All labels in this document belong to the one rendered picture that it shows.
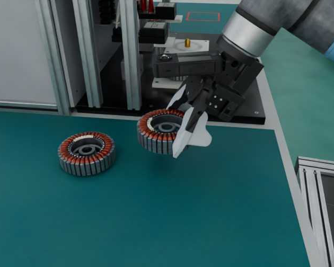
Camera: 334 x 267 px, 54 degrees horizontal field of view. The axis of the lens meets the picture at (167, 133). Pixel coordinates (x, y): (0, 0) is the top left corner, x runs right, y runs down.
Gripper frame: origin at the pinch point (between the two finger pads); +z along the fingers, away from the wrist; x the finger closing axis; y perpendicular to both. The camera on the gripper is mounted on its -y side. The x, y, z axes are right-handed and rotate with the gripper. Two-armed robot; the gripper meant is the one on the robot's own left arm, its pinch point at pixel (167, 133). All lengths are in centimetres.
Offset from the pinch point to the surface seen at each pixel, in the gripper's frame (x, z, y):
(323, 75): 197, -6, 178
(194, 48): 58, -4, 16
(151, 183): -4.8, 8.5, 1.0
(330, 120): 126, 10, 150
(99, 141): 5.4, 10.7, -9.3
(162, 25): 38.3, -9.3, -2.2
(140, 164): 0.9, 9.4, -0.7
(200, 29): 90, -5, 25
